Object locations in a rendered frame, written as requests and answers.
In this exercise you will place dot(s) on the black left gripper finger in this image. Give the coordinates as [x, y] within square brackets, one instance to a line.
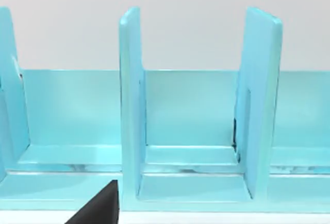
[103, 206]

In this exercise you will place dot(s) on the light blue rack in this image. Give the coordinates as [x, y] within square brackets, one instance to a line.
[180, 136]

